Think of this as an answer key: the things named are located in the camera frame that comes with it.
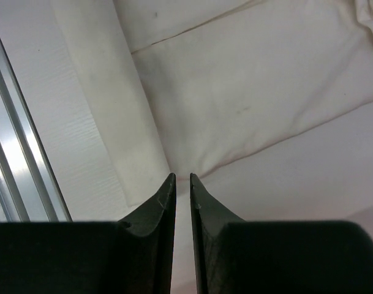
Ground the aluminium mounting rail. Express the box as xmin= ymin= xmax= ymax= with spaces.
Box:
xmin=0 ymin=37 xmax=72 ymax=222

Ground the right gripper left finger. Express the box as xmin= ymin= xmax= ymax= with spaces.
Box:
xmin=0 ymin=174 xmax=176 ymax=293

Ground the white t shirt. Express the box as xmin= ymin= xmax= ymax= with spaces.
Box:
xmin=51 ymin=1 xmax=373 ymax=206

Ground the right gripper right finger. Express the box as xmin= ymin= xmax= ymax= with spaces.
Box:
xmin=190 ymin=174 xmax=373 ymax=293

